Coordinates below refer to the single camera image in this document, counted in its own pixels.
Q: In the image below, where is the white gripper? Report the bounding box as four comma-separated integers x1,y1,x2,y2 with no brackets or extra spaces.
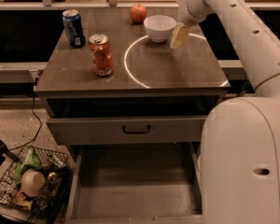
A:
170,0,214,49

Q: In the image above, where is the white bowl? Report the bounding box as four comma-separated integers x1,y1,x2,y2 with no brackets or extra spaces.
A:
144,15,176,42

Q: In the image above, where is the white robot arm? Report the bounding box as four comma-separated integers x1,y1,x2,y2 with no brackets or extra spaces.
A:
178,0,280,224

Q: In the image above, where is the orange soda can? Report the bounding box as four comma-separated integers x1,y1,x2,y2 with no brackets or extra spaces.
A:
89,34,114,77

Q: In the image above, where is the blue soda can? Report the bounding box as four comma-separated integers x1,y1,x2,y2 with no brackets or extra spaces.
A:
63,9,86,48

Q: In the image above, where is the red apple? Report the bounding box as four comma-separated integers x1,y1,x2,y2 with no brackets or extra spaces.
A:
130,4,147,23

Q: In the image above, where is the grey middle drawer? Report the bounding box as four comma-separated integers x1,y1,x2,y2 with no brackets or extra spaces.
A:
47,116,205,146

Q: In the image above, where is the grey drawer cabinet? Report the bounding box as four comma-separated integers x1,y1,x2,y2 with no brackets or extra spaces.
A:
34,7,231,224

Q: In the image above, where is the grey open bottom drawer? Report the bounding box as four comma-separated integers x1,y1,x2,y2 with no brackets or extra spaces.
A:
65,143,203,224

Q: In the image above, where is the green chip bag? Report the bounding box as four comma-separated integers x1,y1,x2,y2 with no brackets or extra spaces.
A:
12,146,41,185

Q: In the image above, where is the beige cup in basket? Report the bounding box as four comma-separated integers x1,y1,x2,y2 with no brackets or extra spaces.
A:
21,169,46,197

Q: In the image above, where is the black power cable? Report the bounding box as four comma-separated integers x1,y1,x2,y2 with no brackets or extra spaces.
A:
7,77,43,152

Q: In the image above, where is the black wire basket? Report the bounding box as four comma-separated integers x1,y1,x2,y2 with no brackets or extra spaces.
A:
0,146,70,224

